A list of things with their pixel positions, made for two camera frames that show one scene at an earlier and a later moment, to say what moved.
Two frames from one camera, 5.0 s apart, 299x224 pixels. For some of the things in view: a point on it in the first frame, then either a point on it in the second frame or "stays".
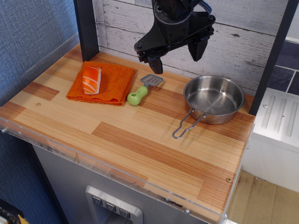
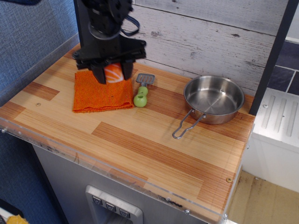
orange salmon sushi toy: x=91 y=78 → x=113 y=73
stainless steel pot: x=216 y=99 stays
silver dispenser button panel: x=105 y=209 stays
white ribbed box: x=273 y=153 stays
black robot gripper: x=176 y=22 → x=102 y=25
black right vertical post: x=277 y=44 stays
